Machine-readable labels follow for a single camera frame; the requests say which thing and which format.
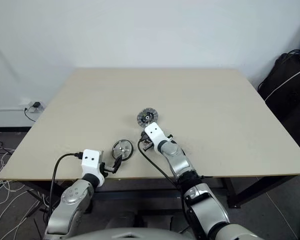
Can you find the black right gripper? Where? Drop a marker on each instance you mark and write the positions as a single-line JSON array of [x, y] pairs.
[[146, 142]]

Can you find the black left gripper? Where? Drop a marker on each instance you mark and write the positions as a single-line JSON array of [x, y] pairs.
[[107, 169]]

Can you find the silver round wheel disc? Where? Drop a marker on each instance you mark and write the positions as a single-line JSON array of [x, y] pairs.
[[122, 148]]

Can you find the silver spoked rotor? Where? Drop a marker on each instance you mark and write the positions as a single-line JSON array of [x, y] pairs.
[[146, 115]]

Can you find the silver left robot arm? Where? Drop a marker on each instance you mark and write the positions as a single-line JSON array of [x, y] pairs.
[[72, 197]]

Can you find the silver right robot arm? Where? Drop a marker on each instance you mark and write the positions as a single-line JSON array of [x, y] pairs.
[[182, 170]]

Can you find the grey robot torso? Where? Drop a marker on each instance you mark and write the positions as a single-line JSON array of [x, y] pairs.
[[145, 231]]

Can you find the black power adapter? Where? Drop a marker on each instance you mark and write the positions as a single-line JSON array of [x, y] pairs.
[[36, 104]]

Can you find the black fabric bag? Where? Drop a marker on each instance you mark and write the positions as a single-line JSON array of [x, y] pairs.
[[287, 85]]

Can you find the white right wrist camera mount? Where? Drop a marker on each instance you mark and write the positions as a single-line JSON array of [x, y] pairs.
[[155, 133]]

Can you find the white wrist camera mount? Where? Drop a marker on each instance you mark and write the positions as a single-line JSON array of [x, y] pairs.
[[155, 133], [91, 160]]

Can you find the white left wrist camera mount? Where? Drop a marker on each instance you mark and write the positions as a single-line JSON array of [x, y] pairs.
[[91, 160]]

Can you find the white wall power socket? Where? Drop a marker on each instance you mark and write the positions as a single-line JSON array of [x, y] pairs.
[[27, 104]]

